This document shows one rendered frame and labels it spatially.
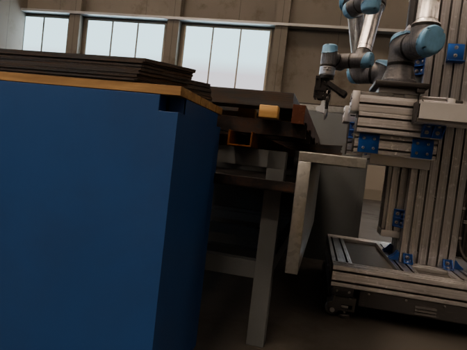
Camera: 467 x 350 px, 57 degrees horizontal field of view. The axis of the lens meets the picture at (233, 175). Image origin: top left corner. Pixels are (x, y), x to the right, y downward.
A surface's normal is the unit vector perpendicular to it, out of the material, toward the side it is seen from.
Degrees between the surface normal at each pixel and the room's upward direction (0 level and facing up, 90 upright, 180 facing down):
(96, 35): 90
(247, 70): 90
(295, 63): 90
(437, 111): 90
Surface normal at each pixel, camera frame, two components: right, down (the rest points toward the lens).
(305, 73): -0.18, 0.02
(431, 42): 0.24, 0.20
